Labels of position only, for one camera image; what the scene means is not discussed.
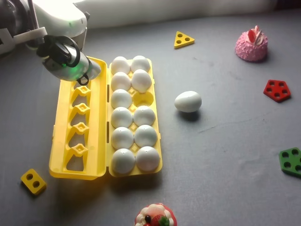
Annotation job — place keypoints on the yellow egg carton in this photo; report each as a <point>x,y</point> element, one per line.
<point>94,117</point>

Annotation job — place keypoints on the pink toy cake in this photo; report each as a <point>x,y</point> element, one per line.
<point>249,51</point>

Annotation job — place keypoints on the white plastic egg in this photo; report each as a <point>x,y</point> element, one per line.
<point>121,117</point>
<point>123,161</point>
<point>120,81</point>
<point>148,159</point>
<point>145,134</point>
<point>188,101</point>
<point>141,80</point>
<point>140,63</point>
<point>122,137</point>
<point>144,115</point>
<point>121,99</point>
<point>120,64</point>

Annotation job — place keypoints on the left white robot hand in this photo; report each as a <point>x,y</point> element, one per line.
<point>61,18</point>

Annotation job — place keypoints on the white backdrop sheet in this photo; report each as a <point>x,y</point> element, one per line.
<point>164,9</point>

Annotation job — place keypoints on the strawberry cream toy cake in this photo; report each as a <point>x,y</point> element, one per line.
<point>152,212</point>

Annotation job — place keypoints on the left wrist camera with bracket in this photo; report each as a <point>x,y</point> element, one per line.
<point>30,34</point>

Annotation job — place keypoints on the yellow two-hole block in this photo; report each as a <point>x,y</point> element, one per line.
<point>26,183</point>

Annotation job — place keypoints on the red pentagon five-hole block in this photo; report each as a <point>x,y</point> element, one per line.
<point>277,89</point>

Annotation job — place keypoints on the green pentagon block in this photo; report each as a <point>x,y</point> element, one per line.
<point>291,159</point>

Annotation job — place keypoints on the yellow triangle three-hole block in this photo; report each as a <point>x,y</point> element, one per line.
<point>183,39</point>

